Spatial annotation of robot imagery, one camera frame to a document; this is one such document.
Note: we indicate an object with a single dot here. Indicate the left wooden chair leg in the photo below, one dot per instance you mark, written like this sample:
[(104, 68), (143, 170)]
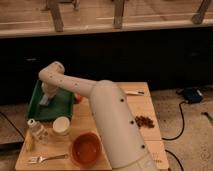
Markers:
[(53, 5)]

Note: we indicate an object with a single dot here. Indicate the clear plastic bottle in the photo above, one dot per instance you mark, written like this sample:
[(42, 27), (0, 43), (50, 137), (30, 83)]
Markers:
[(38, 131)]

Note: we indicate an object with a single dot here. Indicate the green plastic tray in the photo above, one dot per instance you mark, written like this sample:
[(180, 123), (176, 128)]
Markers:
[(60, 105)]

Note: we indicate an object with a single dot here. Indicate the pile of brown nuts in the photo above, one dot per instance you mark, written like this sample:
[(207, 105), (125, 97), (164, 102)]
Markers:
[(144, 122)]

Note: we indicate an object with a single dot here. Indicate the grey sponge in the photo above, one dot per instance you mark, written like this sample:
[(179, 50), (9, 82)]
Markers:
[(45, 100)]

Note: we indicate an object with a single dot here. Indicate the middle wooden chair leg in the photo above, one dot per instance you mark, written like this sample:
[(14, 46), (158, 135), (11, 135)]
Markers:
[(118, 13)]

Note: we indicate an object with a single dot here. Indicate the blue power adapter box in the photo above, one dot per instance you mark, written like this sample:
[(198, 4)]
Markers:
[(192, 95)]

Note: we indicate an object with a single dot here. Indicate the knife with black handle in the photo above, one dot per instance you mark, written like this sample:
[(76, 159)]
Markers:
[(134, 92)]

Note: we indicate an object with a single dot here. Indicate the right wooden chair leg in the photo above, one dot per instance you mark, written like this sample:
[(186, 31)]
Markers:
[(198, 17)]

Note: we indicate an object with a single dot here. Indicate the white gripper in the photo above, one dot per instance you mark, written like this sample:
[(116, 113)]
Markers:
[(49, 90)]

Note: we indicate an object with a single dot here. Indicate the silver metal fork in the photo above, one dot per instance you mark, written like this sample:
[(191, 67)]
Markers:
[(40, 159)]

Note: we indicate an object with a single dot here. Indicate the orange plastic bowl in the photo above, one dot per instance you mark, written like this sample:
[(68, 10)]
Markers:
[(85, 150)]

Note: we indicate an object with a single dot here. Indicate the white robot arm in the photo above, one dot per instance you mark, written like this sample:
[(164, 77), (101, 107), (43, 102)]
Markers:
[(124, 145)]

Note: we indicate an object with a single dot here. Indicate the wooden chair leg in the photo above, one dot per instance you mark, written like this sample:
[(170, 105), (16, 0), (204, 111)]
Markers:
[(198, 17), (118, 13), (53, 5)]

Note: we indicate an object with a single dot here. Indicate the white paper cup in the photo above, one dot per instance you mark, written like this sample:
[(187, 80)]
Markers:
[(61, 125)]

